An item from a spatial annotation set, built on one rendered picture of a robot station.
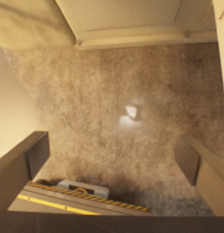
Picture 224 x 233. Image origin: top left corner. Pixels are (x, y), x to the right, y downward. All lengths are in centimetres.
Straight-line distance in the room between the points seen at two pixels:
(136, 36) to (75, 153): 78
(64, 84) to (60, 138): 34
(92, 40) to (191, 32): 58
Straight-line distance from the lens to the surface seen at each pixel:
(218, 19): 50
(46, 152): 17
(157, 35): 113
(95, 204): 72
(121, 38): 112
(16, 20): 111
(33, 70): 127
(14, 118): 125
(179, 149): 17
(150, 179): 101
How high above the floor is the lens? 98
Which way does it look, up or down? 79 degrees down
